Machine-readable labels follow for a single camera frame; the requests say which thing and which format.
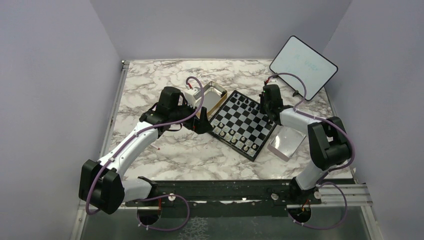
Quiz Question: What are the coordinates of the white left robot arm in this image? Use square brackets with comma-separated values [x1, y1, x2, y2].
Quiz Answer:
[78, 86, 212, 215]

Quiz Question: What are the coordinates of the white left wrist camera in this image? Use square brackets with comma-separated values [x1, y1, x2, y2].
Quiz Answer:
[183, 87, 203, 108]

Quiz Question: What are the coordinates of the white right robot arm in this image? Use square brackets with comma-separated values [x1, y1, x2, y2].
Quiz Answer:
[259, 84, 354, 204]

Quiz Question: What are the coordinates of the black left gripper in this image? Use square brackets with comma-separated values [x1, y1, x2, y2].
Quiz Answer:
[169, 97, 214, 134]

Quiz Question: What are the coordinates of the yellow metal tin box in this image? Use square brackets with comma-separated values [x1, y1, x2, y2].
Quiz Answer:
[202, 81, 228, 120]

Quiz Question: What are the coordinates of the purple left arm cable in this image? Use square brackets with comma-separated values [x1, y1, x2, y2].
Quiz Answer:
[84, 76, 206, 233]

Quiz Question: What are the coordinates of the silver metal tin lid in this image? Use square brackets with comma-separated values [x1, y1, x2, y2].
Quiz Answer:
[267, 126, 306, 162]

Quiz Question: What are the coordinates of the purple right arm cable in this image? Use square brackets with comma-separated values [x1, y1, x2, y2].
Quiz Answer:
[264, 72, 357, 231]

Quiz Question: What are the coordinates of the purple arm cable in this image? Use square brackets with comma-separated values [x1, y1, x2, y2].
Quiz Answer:
[264, 72, 357, 231]
[84, 76, 206, 233]

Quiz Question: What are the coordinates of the black and white chessboard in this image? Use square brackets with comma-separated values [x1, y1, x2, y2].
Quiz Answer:
[209, 90, 276, 162]

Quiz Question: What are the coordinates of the small whiteboard on stand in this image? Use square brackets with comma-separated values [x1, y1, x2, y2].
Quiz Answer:
[269, 35, 339, 101]

